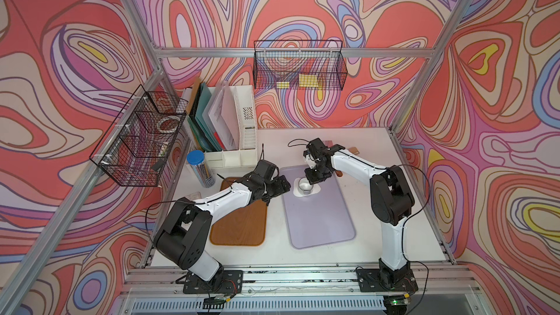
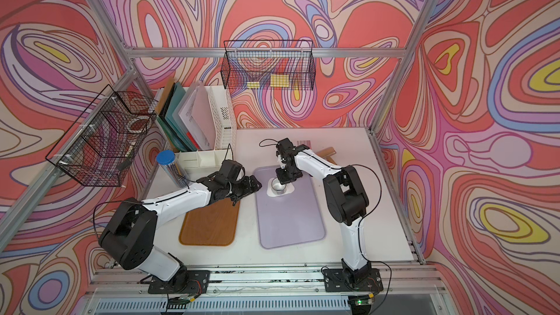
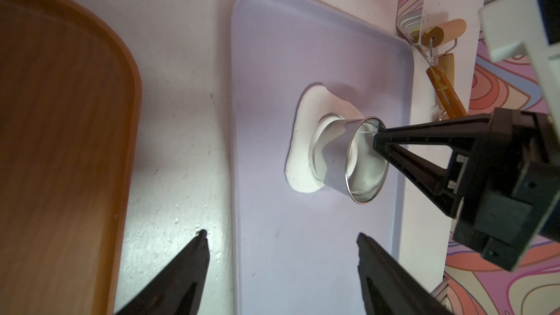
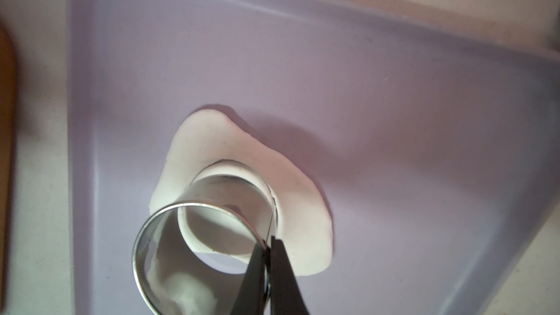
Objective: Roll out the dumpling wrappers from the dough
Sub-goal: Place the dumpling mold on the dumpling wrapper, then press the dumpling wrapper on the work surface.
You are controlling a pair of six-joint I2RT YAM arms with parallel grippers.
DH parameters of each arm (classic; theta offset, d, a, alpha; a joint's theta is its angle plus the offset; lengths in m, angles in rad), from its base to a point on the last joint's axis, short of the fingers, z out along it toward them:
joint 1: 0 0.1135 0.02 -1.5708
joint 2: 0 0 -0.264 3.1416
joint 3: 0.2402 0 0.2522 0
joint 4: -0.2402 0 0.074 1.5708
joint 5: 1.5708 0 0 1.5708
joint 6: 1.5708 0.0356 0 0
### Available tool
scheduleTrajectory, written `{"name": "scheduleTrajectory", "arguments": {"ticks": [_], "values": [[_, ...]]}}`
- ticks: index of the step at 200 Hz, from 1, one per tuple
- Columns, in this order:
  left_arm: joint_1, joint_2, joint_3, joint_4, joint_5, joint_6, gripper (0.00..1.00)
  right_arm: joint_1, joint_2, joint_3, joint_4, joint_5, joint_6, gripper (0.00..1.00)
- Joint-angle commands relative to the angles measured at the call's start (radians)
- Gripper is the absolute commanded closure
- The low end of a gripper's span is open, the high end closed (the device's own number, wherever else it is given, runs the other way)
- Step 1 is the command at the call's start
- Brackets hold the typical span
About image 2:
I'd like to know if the black wire basket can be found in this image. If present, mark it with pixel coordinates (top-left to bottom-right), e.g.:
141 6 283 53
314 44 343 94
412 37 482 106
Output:
220 39 316 90
45 86 156 187

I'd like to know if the white file organizer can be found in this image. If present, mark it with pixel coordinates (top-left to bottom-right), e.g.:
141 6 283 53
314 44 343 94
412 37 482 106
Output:
154 82 237 158

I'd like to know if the green folder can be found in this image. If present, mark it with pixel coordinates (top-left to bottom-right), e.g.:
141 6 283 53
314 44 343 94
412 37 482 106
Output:
160 81 198 152

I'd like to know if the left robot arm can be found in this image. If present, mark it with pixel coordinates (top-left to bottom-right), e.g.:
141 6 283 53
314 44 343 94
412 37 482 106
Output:
98 160 262 285

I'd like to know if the yellow sticky note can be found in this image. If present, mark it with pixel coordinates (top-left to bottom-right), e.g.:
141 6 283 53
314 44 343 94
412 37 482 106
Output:
270 74 290 88

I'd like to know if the black wire basket left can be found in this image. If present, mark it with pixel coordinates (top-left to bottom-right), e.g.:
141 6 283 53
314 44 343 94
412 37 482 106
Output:
45 86 156 187

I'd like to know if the wooden dough roller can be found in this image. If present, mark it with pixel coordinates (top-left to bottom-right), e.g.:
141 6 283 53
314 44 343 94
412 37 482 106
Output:
316 147 337 166

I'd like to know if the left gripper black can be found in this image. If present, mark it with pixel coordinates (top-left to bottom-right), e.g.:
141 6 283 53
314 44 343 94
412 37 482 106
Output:
225 174 263 202

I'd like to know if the black wire basket back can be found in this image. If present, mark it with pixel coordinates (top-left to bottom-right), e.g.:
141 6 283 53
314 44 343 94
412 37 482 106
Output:
220 39 316 90

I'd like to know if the lilac plastic cutting mat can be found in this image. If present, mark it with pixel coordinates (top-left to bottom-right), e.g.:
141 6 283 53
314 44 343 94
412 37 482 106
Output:
254 166 326 249

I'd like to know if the round metal cutter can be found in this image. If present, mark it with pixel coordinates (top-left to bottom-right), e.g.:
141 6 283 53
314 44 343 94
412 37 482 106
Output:
267 178 287 197

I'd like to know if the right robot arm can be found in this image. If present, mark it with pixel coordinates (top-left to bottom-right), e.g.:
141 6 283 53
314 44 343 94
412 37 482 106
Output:
273 138 371 284

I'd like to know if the brown wooden tray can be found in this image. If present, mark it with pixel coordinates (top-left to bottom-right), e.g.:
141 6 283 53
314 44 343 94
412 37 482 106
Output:
179 199 241 246

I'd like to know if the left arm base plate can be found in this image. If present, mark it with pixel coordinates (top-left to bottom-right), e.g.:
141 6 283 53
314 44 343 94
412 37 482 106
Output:
148 269 211 295

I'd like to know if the white paper folder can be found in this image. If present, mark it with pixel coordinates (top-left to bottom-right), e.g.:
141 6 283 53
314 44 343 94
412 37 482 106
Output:
178 82 216 151

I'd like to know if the blue lid clear jar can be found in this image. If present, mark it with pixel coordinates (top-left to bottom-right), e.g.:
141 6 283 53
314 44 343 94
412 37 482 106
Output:
156 150 189 188

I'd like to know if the white dough piece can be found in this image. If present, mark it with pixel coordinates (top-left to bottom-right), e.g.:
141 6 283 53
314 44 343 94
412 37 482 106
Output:
265 183 295 198

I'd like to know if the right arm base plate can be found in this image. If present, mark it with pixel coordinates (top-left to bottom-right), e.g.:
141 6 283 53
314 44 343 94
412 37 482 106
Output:
321 266 384 294

